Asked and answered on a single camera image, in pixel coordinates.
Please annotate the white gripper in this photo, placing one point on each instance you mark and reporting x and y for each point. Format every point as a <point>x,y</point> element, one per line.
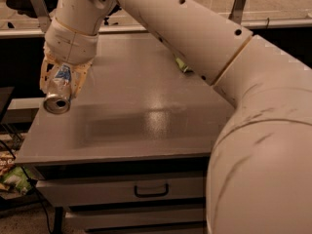
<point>70,45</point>

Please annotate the silver redbull can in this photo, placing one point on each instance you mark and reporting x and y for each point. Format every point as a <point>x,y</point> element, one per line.
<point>58,95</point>

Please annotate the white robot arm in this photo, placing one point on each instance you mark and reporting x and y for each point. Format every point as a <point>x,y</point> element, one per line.
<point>260,173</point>

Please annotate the black office chair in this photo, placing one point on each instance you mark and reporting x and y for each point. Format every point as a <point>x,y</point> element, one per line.
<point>22,0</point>

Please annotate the grey drawer cabinet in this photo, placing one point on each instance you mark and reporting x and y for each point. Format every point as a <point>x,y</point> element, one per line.
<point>137,121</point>

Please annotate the green chip bag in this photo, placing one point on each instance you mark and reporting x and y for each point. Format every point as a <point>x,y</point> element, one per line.
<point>181,65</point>

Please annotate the snack bags on floor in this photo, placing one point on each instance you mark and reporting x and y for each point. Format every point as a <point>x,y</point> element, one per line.
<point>12,177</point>

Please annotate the left metal bracket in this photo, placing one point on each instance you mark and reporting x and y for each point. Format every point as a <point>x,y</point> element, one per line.
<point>42,14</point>

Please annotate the metal bracket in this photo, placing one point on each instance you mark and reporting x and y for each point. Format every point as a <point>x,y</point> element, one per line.
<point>236,14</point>
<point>42,14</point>

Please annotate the black drawer handle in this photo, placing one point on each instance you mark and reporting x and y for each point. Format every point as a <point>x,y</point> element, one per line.
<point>151,192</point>

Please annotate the right metal bracket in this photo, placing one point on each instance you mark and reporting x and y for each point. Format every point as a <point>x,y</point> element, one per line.
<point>236,14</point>

